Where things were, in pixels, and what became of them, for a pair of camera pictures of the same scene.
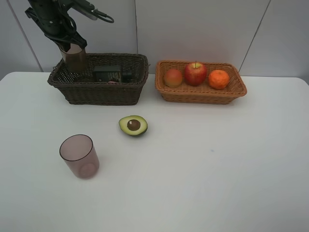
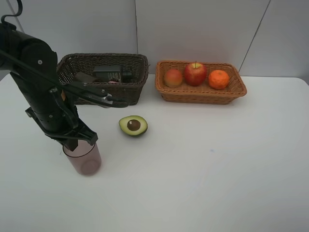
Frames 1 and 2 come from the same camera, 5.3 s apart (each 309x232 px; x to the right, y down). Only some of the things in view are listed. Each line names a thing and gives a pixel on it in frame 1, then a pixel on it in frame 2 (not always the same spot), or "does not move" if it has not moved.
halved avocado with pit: (133, 125) does not move
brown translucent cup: (75, 58) -> (81, 77)
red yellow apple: (195, 73) does not move
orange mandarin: (218, 79) does not move
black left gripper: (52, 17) -> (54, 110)
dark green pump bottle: (103, 73) does not move
